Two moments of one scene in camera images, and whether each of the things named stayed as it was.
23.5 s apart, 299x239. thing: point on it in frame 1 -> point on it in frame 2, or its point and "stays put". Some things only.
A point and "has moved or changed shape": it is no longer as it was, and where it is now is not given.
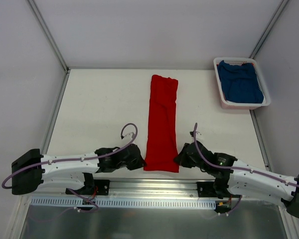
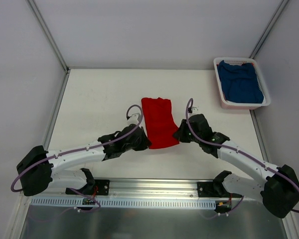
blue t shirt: x=240 y=82 stays put
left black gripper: x=135 y=158 -> x=141 y=139
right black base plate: x=206 y=189 stays put
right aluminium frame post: x=275 y=17 stays put
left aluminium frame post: x=46 y=31 stays put
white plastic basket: x=226 y=104 stays put
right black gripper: x=184 y=155 -> x=182 y=130
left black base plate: x=100 y=187 stays put
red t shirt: x=162 y=152 has moved or changed shape
